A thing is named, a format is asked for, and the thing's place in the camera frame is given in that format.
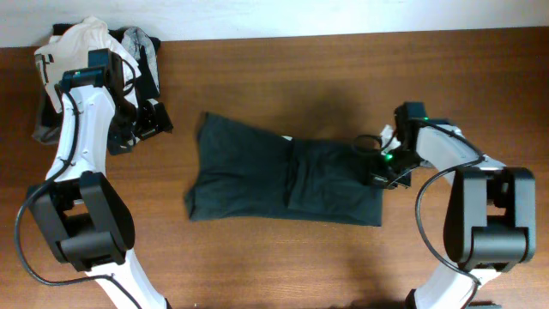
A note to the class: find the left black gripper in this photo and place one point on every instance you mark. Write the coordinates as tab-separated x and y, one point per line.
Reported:
152	121

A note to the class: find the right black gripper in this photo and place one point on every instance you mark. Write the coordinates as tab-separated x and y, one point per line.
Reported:
387	178

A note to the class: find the dark green Nike t-shirt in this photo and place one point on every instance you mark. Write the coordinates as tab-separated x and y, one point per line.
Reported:
250	172

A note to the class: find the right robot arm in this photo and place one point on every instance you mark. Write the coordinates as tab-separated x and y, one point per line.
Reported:
489	225

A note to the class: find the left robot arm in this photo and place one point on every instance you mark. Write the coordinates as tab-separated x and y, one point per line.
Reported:
84	221

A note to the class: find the black folded garment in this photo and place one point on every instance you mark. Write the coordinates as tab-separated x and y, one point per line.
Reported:
148	77

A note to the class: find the white folded t-shirt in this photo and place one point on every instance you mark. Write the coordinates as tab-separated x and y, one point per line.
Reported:
70	52

